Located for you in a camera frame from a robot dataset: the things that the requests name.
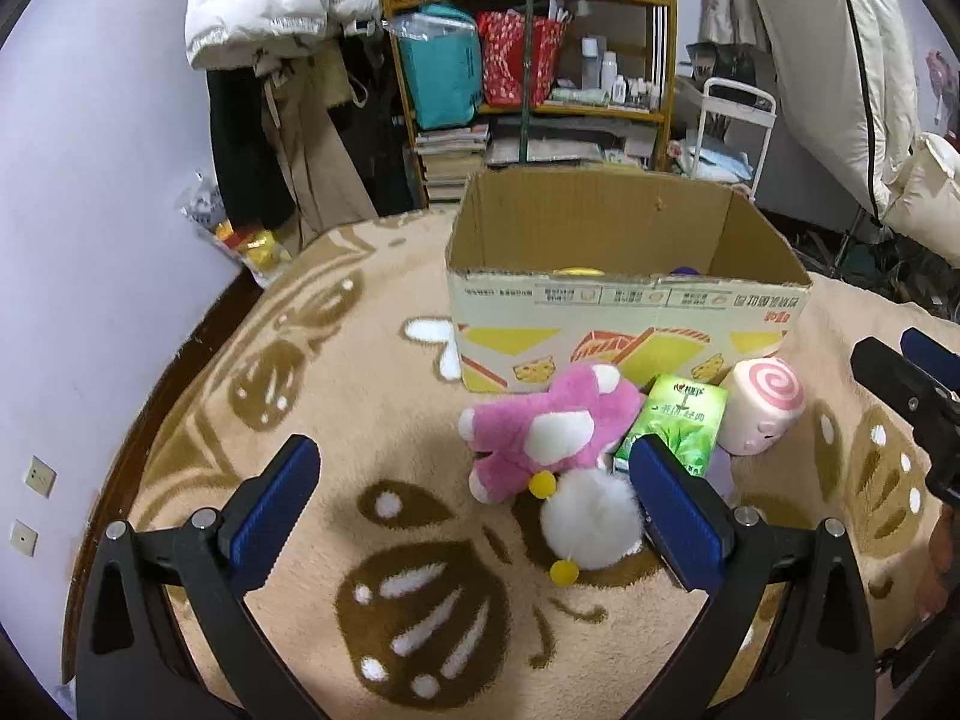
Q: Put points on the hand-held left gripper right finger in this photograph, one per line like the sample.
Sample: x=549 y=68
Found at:
x=675 y=517

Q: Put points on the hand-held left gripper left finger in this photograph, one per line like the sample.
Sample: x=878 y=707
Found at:
x=274 y=510

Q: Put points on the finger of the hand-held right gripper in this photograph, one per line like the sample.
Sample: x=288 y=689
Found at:
x=930 y=351
x=892 y=371

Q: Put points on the light purple plush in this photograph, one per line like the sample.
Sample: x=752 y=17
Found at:
x=721 y=476

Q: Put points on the white fluffy plush ball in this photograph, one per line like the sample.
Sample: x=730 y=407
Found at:
x=592 y=525

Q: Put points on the green tissue pack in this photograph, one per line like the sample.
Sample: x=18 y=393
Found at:
x=679 y=412

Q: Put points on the pink swirl roll plush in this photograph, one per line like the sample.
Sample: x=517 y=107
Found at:
x=757 y=409

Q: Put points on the pink plush toy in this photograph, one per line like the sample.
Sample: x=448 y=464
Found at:
x=517 y=427

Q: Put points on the printed cardboard box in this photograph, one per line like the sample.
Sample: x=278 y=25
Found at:
x=600 y=304

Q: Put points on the person's right hand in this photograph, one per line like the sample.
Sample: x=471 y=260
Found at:
x=946 y=570

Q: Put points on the beige printed blanket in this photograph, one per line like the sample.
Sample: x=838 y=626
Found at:
x=375 y=427

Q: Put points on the chair base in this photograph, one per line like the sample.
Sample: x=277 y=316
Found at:
x=847 y=247

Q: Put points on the purple plush toy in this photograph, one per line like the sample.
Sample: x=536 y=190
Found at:
x=683 y=271

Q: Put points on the plastic bag of snacks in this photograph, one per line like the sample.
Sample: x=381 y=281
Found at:
x=255 y=247

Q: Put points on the yellow plush toy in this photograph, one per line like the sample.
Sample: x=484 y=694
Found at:
x=577 y=271

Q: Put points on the white cart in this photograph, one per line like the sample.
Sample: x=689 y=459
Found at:
x=739 y=101

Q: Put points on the beige trench coat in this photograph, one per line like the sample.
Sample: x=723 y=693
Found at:
x=315 y=157

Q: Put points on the black bag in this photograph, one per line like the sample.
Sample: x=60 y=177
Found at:
x=712 y=60

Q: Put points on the black coat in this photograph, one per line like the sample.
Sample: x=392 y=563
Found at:
x=232 y=150

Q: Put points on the stack of books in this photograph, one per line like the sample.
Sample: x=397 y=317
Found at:
x=450 y=165

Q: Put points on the stack of papers and magazines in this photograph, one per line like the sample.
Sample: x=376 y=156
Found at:
x=570 y=142

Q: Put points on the green cloth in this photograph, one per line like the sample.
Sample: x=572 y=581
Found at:
x=581 y=96

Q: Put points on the row of toiletry bottles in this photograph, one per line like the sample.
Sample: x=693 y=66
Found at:
x=600 y=71

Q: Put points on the green pole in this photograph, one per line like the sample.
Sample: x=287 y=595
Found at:
x=526 y=90

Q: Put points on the teal bag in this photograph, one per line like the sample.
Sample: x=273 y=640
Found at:
x=442 y=79

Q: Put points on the red gift bag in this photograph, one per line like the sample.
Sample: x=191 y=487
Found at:
x=510 y=60

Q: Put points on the white puffer jacket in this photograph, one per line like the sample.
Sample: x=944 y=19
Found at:
x=255 y=0

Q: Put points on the white wall outlet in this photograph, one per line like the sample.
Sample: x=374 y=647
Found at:
x=40 y=476
x=23 y=538

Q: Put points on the pink wall sticker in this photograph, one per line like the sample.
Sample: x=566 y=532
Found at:
x=943 y=90

